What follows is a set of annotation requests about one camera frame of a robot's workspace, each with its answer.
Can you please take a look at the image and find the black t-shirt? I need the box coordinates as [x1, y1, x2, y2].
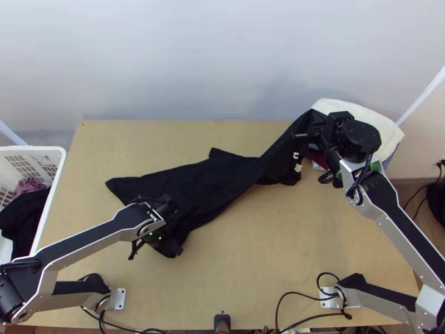
[105, 108, 314, 260]

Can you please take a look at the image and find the pile of folded clothes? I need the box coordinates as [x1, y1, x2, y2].
[305, 98, 406, 171]

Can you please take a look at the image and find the heap of clothes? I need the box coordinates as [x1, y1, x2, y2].
[0, 176, 52, 262]

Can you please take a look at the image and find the white laundry basket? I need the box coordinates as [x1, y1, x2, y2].
[0, 146, 67, 265]

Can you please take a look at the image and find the black cable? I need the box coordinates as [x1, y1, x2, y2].
[276, 272, 353, 332]
[127, 238, 147, 261]
[81, 306, 165, 334]

